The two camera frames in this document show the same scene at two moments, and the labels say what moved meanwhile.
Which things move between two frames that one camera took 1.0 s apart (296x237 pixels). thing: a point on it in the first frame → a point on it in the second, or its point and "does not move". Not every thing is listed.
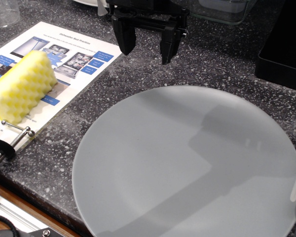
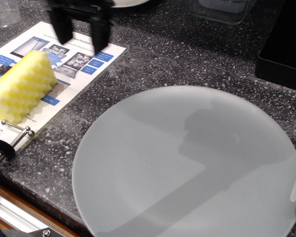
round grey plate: [186, 161] does not move
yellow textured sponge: [27, 77] does not move
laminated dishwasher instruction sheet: [78, 63] does not move
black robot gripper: [172, 14] → [95, 12]
